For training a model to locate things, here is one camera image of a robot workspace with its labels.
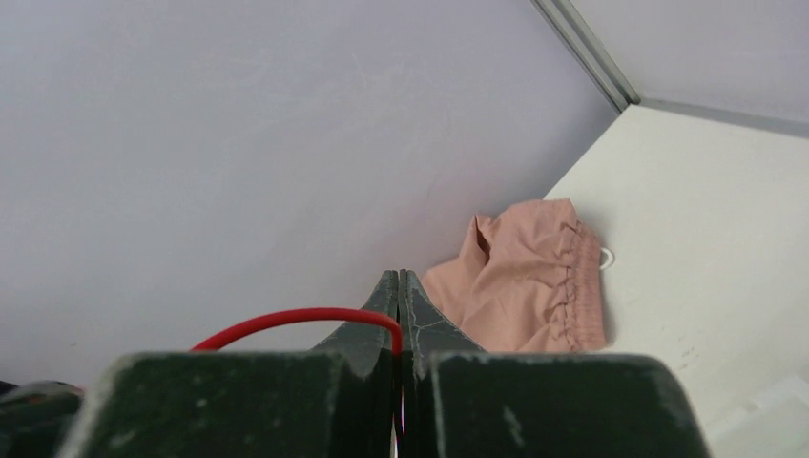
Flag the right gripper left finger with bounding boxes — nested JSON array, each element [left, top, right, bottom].
[[56, 269, 401, 458]]

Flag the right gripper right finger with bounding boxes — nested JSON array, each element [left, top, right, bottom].
[[399, 270, 710, 457]]

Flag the red wire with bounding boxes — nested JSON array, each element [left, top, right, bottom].
[[190, 307, 405, 437]]

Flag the pink cloth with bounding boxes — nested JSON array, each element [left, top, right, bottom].
[[422, 198, 608, 353]]

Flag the aluminium frame rails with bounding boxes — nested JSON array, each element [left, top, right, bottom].
[[534, 1, 808, 137]]

